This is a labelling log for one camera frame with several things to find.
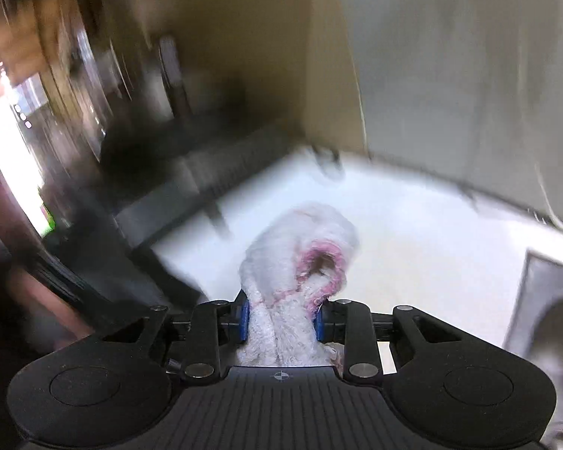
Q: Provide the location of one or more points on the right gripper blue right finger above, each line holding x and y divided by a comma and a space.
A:
330, 323

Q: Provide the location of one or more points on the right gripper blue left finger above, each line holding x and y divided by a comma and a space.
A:
233, 319

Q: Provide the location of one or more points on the white pink dish cloth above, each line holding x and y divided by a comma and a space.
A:
291, 268

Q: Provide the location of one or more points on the black stove appliance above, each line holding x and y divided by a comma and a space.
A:
150, 178

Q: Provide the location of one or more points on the stainless steel sink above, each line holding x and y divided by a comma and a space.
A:
536, 330

